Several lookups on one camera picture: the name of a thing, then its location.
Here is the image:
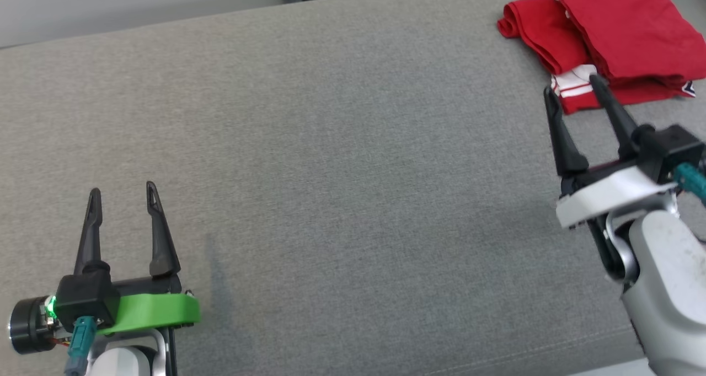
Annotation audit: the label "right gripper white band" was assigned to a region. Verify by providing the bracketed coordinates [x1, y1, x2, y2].
[543, 74, 676, 281]

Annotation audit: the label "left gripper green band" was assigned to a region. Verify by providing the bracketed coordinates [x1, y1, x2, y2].
[73, 181, 201, 335]

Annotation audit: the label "red shorts white side stripes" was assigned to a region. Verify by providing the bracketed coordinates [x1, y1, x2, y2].
[552, 0, 706, 90]

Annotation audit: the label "red jersey number 23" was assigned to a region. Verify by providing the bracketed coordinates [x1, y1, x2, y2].
[496, 0, 697, 116]

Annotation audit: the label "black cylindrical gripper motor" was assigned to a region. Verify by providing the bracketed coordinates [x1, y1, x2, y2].
[7, 296, 58, 356]

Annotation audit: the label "grey fabric sofa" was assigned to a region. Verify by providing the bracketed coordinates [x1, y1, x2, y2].
[0, 0, 706, 376]

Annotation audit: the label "right arm cable teal connector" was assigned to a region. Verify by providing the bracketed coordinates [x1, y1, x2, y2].
[674, 163, 706, 206]

